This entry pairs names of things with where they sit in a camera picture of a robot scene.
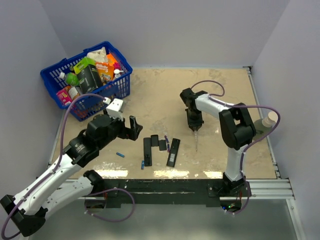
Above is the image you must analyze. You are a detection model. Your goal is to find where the purple cable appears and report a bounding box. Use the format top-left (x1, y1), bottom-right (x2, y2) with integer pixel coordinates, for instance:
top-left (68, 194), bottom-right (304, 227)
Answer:
top-left (1, 93), bottom-right (108, 239)
top-left (191, 80), bottom-right (282, 216)

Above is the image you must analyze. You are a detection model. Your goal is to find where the orange pill bottle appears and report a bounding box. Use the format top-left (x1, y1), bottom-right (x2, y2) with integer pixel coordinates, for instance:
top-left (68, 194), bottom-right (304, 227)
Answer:
top-left (68, 86), bottom-right (82, 101)

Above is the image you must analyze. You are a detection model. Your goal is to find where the pink box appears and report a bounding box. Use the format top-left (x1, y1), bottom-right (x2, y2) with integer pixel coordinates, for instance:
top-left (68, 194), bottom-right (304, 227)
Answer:
top-left (56, 89), bottom-right (72, 106)

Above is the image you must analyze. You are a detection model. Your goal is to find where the green bottle white cap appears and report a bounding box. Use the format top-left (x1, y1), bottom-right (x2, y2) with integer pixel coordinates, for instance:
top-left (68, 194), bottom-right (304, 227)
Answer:
top-left (59, 72), bottom-right (79, 86)

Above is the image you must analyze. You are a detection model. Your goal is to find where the crumpled beige paper bag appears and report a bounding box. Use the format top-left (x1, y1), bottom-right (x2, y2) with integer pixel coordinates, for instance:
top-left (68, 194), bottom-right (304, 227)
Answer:
top-left (86, 47), bottom-right (109, 63)

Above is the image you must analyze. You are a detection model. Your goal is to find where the white pump bottle in basket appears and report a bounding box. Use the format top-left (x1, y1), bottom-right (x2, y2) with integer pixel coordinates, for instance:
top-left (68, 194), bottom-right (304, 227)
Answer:
top-left (113, 69), bottom-right (124, 79)

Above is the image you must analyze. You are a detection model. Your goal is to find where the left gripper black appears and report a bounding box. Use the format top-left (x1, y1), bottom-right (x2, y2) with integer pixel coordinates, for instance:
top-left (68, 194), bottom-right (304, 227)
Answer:
top-left (98, 108), bottom-right (143, 149)

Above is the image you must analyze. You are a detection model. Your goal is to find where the aluminium frame rail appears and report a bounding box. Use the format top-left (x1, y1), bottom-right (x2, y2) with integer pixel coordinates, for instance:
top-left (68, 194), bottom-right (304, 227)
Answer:
top-left (248, 179), bottom-right (295, 200)

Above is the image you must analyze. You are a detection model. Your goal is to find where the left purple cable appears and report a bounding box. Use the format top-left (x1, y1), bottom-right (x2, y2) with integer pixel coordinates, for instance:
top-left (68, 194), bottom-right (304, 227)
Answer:
top-left (1, 93), bottom-right (108, 239)

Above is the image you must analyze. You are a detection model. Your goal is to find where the blue battery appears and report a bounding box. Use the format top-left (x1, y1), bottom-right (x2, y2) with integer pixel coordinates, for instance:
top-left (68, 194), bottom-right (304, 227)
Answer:
top-left (116, 152), bottom-right (125, 158)

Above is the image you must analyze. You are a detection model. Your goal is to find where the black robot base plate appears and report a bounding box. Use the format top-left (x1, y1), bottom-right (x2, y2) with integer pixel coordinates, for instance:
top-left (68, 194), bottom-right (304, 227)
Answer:
top-left (89, 176), bottom-right (252, 208)

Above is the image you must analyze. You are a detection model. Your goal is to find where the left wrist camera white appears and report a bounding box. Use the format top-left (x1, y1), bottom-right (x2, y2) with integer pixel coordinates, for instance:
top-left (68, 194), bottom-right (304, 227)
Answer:
top-left (103, 97), bottom-right (125, 121)

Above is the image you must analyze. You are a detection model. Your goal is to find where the orange Gillette razor pack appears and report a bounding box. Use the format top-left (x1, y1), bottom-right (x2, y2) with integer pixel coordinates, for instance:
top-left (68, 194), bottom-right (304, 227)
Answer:
top-left (95, 62), bottom-right (115, 85)

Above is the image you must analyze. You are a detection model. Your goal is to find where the black remote control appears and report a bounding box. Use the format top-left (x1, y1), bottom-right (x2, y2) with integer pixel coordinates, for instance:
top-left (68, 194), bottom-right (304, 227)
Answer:
top-left (166, 138), bottom-right (181, 168)
top-left (143, 137), bottom-right (152, 167)

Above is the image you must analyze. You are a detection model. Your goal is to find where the green liquid soap pump bottle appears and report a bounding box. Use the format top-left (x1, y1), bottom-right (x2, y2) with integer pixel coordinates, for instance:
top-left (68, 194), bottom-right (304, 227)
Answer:
top-left (253, 111), bottom-right (278, 141)

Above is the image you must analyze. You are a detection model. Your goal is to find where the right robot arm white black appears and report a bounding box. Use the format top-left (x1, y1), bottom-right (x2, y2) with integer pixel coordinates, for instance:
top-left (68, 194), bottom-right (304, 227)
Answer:
top-left (179, 88), bottom-right (256, 197)

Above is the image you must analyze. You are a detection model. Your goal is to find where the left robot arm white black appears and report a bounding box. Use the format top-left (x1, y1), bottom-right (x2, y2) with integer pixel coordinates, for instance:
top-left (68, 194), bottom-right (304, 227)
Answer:
top-left (0, 114), bottom-right (143, 237)

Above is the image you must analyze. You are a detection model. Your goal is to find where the black battery cover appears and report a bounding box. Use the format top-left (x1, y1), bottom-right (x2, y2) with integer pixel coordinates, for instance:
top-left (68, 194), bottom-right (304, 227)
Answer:
top-left (158, 139), bottom-right (167, 151)
top-left (150, 134), bottom-right (159, 147)

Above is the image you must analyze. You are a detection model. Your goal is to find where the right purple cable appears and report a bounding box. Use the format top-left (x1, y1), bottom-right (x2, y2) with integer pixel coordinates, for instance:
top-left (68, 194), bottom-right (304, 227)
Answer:
top-left (191, 80), bottom-right (282, 216)

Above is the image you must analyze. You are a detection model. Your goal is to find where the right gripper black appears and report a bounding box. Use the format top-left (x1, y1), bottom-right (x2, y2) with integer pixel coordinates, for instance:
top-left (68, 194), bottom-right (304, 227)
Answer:
top-left (185, 108), bottom-right (205, 130)

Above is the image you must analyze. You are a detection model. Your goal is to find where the green black razor box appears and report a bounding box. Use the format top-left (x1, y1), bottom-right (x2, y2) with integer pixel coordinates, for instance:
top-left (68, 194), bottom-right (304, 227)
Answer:
top-left (73, 57), bottom-right (103, 94)

